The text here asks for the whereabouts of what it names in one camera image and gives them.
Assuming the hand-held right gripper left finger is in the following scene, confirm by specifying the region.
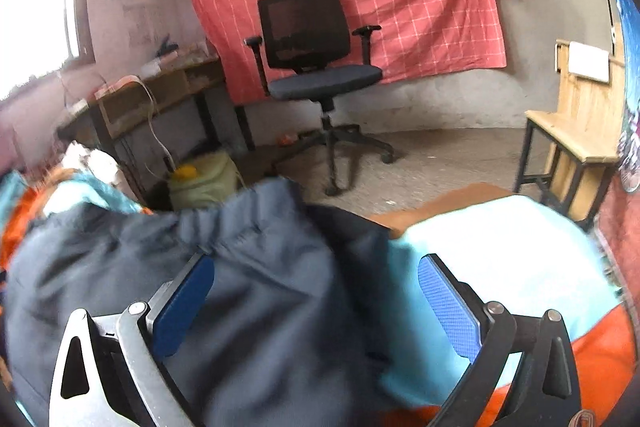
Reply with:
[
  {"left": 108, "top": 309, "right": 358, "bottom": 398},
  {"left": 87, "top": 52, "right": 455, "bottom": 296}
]
[{"left": 49, "top": 252, "right": 216, "bottom": 427}]

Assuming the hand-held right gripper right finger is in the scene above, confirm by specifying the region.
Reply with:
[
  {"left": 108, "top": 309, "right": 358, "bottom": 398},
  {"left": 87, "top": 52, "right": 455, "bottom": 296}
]
[{"left": 419, "top": 253, "right": 584, "bottom": 427}]

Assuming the dark navy puffer jacket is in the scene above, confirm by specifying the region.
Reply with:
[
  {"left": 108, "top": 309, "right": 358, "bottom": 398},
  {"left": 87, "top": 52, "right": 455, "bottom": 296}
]
[{"left": 2, "top": 177, "right": 401, "bottom": 427}]

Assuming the orange and blue striped blanket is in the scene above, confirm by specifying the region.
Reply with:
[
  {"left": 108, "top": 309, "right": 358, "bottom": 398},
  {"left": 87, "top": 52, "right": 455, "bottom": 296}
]
[{"left": 0, "top": 167, "right": 637, "bottom": 427}]

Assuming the green plastic jug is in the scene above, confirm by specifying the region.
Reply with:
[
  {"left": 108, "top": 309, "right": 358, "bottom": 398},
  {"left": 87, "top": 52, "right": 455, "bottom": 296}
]
[{"left": 166, "top": 154, "right": 242, "bottom": 210}]

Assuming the wooden desk with shelves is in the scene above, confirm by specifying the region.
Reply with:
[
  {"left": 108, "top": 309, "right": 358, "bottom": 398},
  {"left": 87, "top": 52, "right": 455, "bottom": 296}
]
[{"left": 56, "top": 52, "right": 257, "bottom": 202}]

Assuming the light wooden bench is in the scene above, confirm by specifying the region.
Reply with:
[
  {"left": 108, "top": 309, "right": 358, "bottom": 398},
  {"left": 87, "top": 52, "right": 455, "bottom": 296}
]
[{"left": 512, "top": 38, "right": 627, "bottom": 230}]

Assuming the black office chair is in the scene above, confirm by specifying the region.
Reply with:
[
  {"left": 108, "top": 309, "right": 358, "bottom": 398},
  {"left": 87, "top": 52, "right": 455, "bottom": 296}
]
[{"left": 243, "top": 0, "right": 396, "bottom": 198}]

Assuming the white cable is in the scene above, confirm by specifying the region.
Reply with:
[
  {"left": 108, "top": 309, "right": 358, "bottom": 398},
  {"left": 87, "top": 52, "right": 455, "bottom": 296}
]
[{"left": 135, "top": 79, "right": 176, "bottom": 170}]

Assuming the pink checked wall cloth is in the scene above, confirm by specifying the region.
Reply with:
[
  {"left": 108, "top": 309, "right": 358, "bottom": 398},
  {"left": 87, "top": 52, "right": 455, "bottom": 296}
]
[{"left": 184, "top": 0, "right": 508, "bottom": 105}]

